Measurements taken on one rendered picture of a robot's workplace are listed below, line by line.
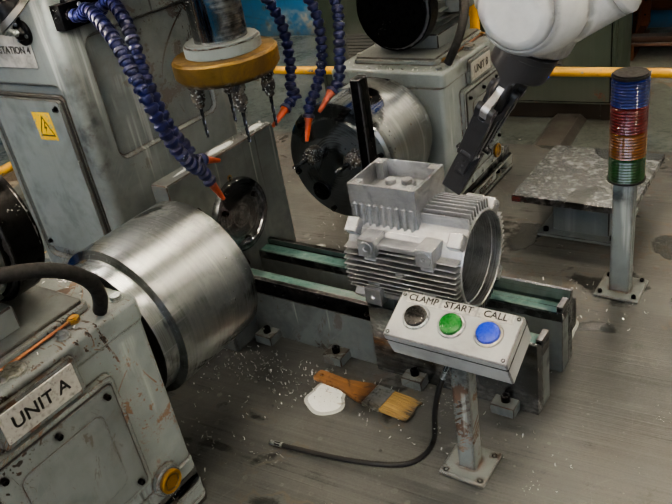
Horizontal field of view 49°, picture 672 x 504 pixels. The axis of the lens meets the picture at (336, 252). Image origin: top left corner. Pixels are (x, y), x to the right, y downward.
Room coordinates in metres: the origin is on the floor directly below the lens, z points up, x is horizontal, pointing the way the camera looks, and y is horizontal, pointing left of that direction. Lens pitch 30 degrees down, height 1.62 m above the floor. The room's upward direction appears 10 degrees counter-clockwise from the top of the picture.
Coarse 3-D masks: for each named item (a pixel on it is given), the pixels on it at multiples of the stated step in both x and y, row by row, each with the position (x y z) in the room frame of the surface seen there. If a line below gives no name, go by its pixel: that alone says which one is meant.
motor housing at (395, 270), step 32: (448, 224) 0.96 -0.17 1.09; (480, 224) 1.04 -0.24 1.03; (352, 256) 1.01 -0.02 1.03; (384, 256) 0.97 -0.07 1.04; (448, 256) 0.92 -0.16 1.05; (480, 256) 1.03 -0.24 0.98; (384, 288) 0.97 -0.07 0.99; (416, 288) 0.94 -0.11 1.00; (448, 288) 0.90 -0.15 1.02; (480, 288) 0.99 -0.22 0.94
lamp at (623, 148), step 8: (616, 136) 1.10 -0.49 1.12; (624, 136) 1.09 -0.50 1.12; (632, 136) 1.09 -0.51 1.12; (640, 136) 1.09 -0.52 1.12; (616, 144) 1.10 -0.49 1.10; (624, 144) 1.09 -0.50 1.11; (632, 144) 1.09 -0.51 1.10; (640, 144) 1.09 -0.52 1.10; (616, 152) 1.10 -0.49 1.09; (624, 152) 1.09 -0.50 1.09; (632, 152) 1.09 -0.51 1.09; (640, 152) 1.09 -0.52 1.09; (624, 160) 1.09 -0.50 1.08; (632, 160) 1.09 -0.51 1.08
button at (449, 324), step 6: (444, 318) 0.75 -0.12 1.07; (450, 318) 0.74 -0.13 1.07; (456, 318) 0.74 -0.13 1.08; (444, 324) 0.74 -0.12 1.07; (450, 324) 0.73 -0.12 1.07; (456, 324) 0.73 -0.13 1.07; (462, 324) 0.73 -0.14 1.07; (444, 330) 0.73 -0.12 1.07; (450, 330) 0.73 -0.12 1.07; (456, 330) 0.73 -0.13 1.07
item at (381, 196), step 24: (384, 168) 1.10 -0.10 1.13; (408, 168) 1.09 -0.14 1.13; (432, 168) 1.04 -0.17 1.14; (360, 192) 1.03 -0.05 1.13; (384, 192) 1.00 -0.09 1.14; (408, 192) 0.98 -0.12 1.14; (432, 192) 1.02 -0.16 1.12; (360, 216) 1.04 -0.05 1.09; (384, 216) 1.01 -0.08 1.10; (408, 216) 0.98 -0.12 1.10
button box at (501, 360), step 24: (432, 312) 0.77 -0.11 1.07; (456, 312) 0.75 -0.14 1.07; (480, 312) 0.74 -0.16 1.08; (408, 336) 0.75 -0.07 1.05; (432, 336) 0.74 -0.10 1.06; (456, 336) 0.72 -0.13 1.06; (504, 336) 0.70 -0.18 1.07; (528, 336) 0.72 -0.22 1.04; (432, 360) 0.74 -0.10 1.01; (456, 360) 0.71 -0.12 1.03; (480, 360) 0.68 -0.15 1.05; (504, 360) 0.67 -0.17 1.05
